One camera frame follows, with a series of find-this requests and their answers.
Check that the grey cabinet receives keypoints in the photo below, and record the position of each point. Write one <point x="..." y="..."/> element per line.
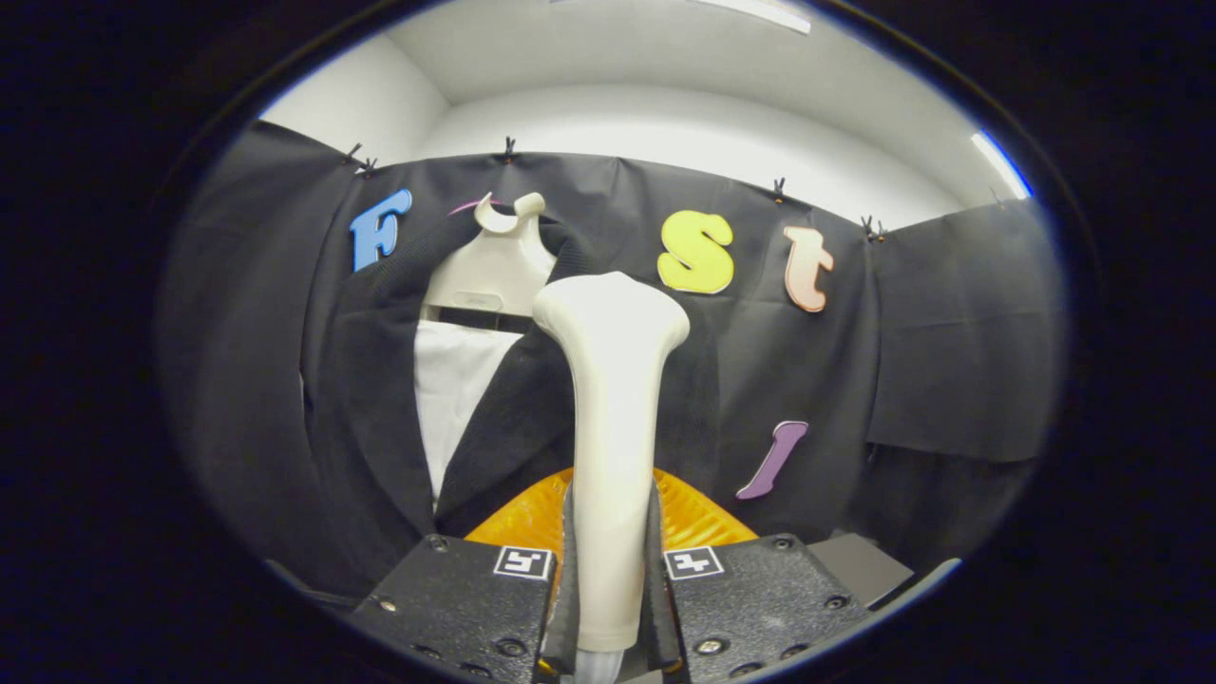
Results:
<point x="860" y="565"/>

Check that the black suit jacket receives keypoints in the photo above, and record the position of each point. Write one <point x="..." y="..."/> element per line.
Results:
<point x="380" y="408"/>

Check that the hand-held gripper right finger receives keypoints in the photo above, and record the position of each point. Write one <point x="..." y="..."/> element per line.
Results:
<point x="662" y="608"/>

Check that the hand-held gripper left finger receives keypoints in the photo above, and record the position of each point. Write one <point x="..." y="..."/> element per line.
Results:
<point x="563" y="608"/>

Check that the white garment steamer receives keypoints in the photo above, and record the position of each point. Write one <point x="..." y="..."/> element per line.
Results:
<point x="613" y="427"/>

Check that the black backdrop cloth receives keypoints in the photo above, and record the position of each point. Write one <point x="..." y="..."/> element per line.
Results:
<point x="950" y="361"/>

